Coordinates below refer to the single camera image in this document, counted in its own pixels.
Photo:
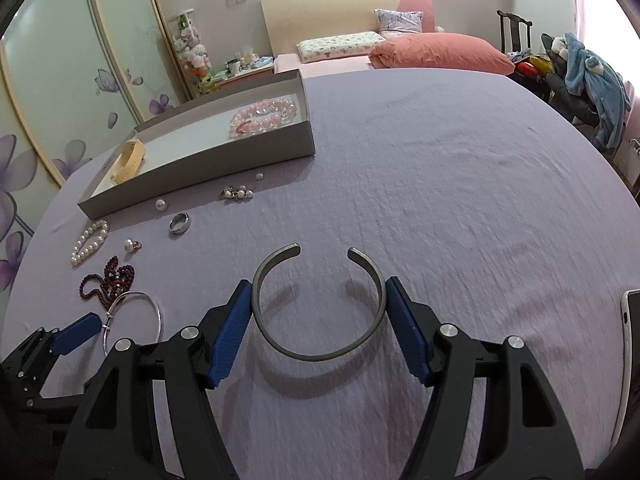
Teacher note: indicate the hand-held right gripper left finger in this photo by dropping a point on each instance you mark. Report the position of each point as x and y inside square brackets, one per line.
[230, 330]

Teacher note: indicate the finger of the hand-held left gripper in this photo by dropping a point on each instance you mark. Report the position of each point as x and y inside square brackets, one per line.
[75, 334]

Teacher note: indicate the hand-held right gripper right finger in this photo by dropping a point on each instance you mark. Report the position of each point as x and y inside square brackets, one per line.
[407, 330]

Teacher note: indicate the thin silver bangle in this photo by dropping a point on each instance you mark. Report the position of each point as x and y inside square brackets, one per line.
[160, 320]

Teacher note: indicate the large silver pearl pendant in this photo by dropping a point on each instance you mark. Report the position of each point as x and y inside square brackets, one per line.
[129, 246]

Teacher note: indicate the grey cardboard box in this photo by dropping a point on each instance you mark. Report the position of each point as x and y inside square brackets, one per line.
[200, 135]

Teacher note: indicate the pearl cluster pendant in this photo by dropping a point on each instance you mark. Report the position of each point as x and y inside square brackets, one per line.
[235, 192]

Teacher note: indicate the purple sheet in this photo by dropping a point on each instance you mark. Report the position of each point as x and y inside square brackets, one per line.
[450, 185]

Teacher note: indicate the white-edged smartphone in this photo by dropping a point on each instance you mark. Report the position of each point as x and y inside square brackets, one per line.
[631, 340]

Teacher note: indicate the floral sliding door wardrobe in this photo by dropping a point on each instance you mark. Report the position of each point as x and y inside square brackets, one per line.
[50, 85]

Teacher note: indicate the pink and beige nightstand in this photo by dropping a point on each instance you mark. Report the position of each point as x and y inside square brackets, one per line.
[250, 74]

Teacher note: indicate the white mug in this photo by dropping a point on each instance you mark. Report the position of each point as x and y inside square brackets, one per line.
[233, 67]

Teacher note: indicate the blue packet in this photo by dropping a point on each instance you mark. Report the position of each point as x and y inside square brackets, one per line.
[263, 61]

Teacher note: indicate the bed with pink sheet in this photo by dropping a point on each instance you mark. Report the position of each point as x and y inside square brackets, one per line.
[325, 67]

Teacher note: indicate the folded pink quilt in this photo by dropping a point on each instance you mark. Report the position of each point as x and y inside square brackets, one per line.
[440, 52]

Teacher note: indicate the clear plush toy tower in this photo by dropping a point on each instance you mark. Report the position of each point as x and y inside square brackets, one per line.
[192, 52]

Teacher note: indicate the dark grey seat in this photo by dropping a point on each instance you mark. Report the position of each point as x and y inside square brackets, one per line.
[557, 85]

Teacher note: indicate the red and yellow toy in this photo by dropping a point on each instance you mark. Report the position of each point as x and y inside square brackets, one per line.
[530, 65]

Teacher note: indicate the white patterned pillow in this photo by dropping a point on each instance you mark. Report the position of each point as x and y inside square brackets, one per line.
[340, 45]

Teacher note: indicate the floral cushion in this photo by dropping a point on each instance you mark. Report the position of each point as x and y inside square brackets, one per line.
[400, 22]

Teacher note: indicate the blue fleece robe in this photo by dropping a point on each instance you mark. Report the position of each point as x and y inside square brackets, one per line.
[600, 90]

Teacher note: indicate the dark wooden chair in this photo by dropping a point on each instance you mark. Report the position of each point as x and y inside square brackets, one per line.
[505, 30]

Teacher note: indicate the beige and pink headboard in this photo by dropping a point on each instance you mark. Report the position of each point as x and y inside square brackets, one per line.
[325, 15]

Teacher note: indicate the pink curtain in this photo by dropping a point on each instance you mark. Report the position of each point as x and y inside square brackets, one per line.
[582, 5]

